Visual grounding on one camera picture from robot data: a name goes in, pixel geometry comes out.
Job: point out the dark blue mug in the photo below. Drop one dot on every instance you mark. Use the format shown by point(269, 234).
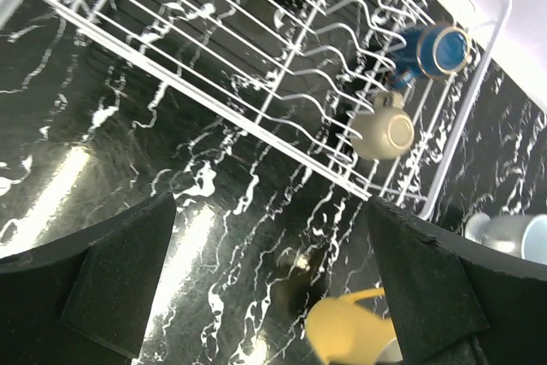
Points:
point(431, 52)

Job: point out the beige small mug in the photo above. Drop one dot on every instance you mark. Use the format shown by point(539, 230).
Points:
point(387, 133)

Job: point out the white grey mug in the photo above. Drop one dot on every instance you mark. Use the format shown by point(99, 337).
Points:
point(522, 236)

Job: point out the white wire dish rack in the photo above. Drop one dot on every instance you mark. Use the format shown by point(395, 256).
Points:
point(295, 73)

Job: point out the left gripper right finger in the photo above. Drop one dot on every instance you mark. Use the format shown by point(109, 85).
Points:
point(453, 301)

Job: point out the yellow cup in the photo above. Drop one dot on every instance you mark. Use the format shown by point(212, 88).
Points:
point(341, 331)

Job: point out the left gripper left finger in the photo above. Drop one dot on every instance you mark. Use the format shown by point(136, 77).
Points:
point(86, 298)

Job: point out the black marble pattern mat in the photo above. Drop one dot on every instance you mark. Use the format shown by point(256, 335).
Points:
point(257, 238)

